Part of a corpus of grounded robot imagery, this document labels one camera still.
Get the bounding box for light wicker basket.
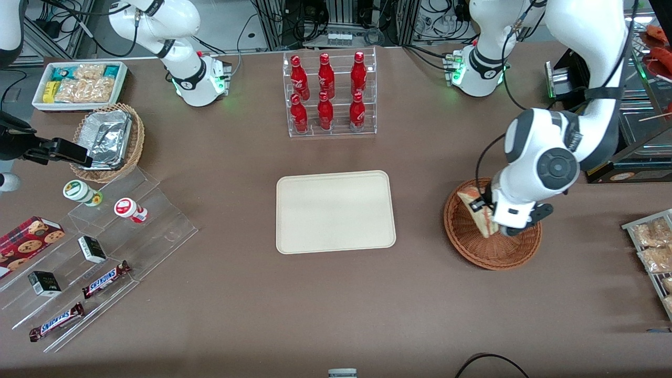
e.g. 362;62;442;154
70;103;145;183

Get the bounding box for Snickers bar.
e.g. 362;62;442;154
82;260;132;300
29;302;85;342

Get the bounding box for aluminium foil container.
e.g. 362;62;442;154
79;110;133;170

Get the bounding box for brown wicker basket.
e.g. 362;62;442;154
444;177;542;271

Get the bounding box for triangular sandwich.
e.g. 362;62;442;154
457;189;499;238

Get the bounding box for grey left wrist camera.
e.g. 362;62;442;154
501;203;554;238

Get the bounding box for clear acrylic stepped display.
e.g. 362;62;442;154
0;167;199;353

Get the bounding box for green lid drink cup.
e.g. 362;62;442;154
63;180;103;207

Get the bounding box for black food warmer machine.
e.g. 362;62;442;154
545;8;672;184

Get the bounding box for small black box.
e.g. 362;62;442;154
78;236;107;264
27;271;62;298

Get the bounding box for aluminium frame rack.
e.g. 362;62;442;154
255;0;421;50

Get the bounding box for steel warmer pan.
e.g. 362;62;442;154
619;100;672;148

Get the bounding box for small clear puffed snack bag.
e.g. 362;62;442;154
73;64;107;81

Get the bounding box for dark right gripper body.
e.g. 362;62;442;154
0;111;36;161

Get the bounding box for clear acrylic bottle rack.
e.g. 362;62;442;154
282;47;377;138

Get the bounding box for red lid drink cup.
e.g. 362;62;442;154
114;197;149;224

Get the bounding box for black cable loop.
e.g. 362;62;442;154
454;353;531;378

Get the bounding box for red cookie box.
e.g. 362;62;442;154
0;216;66;279

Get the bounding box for red cola bottle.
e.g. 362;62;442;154
317;91;334;131
290;55;310;101
349;92;366;132
351;51;368;97
318;53;335;99
290;94;309;133

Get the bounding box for white snack bin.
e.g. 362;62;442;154
31;61;129;113

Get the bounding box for large clear puffed snack bag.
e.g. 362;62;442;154
55;78;116;103

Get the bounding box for beige plastic tray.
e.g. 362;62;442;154
276;170;396;255

